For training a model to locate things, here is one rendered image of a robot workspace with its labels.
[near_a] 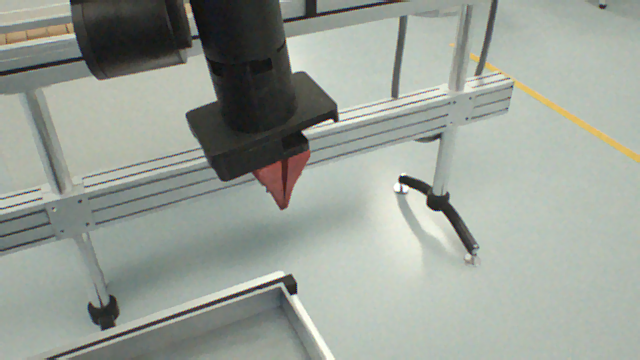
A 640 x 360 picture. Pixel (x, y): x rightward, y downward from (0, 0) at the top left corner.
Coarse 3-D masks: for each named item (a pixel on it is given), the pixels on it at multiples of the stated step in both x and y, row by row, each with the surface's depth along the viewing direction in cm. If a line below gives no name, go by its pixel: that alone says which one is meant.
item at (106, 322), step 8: (104, 280) 187; (112, 296) 165; (112, 304) 162; (96, 312) 160; (104, 312) 160; (112, 312) 161; (96, 320) 161; (104, 320) 159; (112, 320) 160; (104, 328) 157
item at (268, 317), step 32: (192, 320) 61; (224, 320) 63; (256, 320) 64; (288, 320) 64; (96, 352) 57; (128, 352) 59; (160, 352) 60; (192, 352) 60; (224, 352) 61; (256, 352) 60; (288, 352) 61; (320, 352) 57
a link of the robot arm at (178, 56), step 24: (72, 0) 35; (96, 0) 35; (120, 0) 35; (144, 0) 35; (72, 24) 34; (96, 24) 35; (120, 24) 35; (144, 24) 35; (168, 24) 35; (96, 48) 35; (120, 48) 35; (144, 48) 35; (168, 48) 36; (96, 72) 36; (120, 72) 37
